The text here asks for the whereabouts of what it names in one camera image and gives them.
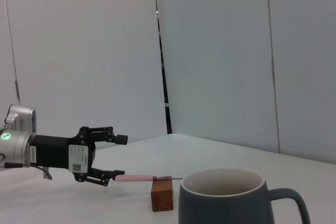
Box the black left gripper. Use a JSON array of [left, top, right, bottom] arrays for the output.
[[29, 126, 129, 187]]

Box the pink handled metal spoon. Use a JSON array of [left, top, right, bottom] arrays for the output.
[[115, 174, 184, 183]]

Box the grey ceramic cup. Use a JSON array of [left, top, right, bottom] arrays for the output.
[[177, 167, 312, 224]]

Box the notched brown wooden block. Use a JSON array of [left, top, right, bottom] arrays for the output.
[[151, 176, 174, 212]]

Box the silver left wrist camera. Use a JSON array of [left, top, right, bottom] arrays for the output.
[[4, 104, 37, 133]]

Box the left wrist cable with connector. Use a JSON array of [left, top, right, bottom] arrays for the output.
[[0, 153, 53, 180]]

